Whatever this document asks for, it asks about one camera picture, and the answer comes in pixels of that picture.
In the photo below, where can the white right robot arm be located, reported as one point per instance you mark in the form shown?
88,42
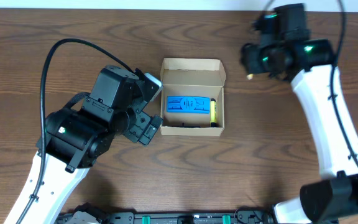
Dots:
336,141

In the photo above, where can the brown cardboard box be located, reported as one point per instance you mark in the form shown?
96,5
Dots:
192,77

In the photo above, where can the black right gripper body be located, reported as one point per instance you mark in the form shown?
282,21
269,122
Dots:
252,64

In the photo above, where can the blue whiteboard eraser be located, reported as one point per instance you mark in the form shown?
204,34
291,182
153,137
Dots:
188,104

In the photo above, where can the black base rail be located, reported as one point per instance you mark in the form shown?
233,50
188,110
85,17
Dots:
87,213

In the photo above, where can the yellow highlighter pen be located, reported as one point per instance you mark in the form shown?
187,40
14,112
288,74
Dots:
213,113

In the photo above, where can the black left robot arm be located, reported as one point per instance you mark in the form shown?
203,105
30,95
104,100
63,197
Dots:
79,133

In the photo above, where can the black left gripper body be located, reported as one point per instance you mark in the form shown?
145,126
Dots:
141,125

